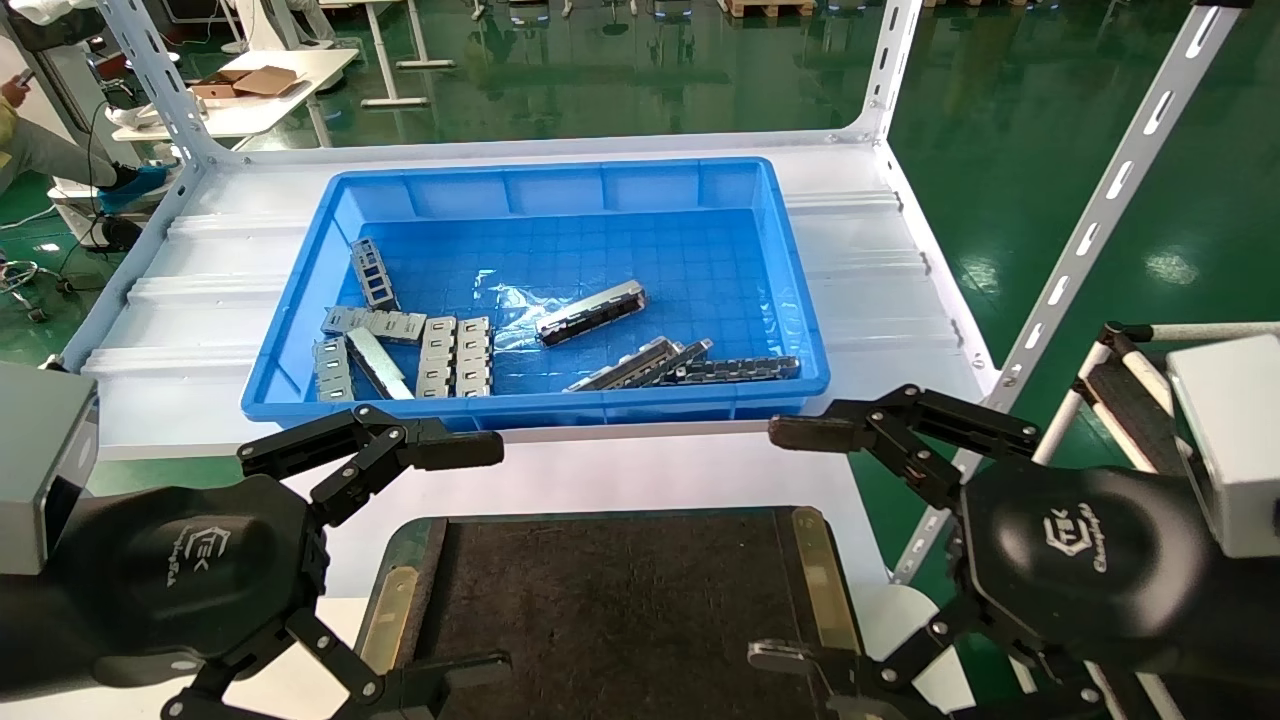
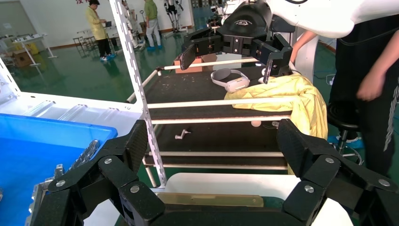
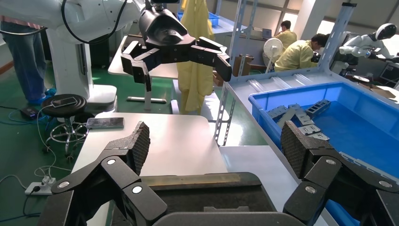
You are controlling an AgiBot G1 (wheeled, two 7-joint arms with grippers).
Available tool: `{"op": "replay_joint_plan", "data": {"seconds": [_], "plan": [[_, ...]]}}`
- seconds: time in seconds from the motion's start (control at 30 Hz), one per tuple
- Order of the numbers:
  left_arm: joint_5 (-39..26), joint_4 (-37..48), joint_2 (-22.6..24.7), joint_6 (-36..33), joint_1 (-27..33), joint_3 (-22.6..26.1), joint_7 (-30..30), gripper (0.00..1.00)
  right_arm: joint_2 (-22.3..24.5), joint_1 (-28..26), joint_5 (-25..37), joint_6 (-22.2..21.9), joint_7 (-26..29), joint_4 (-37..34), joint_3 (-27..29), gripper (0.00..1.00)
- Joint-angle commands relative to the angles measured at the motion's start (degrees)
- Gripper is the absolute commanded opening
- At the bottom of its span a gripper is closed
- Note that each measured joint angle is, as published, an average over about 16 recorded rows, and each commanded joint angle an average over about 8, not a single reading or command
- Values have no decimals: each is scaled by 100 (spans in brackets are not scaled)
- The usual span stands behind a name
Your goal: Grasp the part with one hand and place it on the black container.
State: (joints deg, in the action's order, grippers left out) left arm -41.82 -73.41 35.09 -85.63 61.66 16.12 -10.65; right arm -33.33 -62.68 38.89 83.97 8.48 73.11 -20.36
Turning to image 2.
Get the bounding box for white VR headset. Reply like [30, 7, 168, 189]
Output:
[210, 68, 251, 94]

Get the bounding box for crumpled yellow coat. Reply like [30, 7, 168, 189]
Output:
[224, 73, 328, 175]

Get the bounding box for white exoskeleton robot stand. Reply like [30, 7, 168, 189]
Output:
[163, 0, 189, 39]

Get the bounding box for cardboard box on floor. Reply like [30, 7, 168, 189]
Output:
[12, 49, 33, 68]

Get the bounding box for grey metal bracket part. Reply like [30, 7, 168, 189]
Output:
[24, 164, 66, 226]
[70, 139, 100, 171]

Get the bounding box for person in black clothes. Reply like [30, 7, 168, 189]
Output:
[290, 14, 399, 178]

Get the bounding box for white pipe cart black mats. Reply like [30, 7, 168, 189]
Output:
[126, 57, 300, 188]

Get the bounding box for blue electrical cabinet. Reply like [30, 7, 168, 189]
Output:
[191, 0, 216, 20]

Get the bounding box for small metal crank handle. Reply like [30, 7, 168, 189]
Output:
[174, 129, 192, 140]

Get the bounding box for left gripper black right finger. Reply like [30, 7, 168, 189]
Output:
[276, 118, 399, 225]

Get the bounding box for yellow waste bin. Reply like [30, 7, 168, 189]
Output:
[18, 43, 40, 56]

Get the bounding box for brown cardboard box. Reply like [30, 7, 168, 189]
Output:
[173, 53, 218, 74]

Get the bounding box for black container tray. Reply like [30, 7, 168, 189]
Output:
[156, 192, 286, 219]

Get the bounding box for white robot on stand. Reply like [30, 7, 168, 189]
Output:
[121, 0, 144, 50]

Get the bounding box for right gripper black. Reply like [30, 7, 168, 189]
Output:
[180, 1, 294, 84]

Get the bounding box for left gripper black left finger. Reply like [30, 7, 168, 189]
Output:
[47, 119, 166, 226]

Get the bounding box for black round stool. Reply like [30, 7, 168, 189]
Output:
[327, 102, 364, 166]

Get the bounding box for white background work table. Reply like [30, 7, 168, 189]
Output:
[0, 33, 58, 67]

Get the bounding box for standing person in yellow coat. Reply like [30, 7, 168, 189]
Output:
[86, 0, 117, 62]

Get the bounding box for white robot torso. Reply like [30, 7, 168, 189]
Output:
[294, 31, 319, 83]

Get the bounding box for large blue plastic bin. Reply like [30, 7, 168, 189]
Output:
[0, 113, 119, 226]

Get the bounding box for standing person in green shirt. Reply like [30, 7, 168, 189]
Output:
[144, 0, 164, 52]

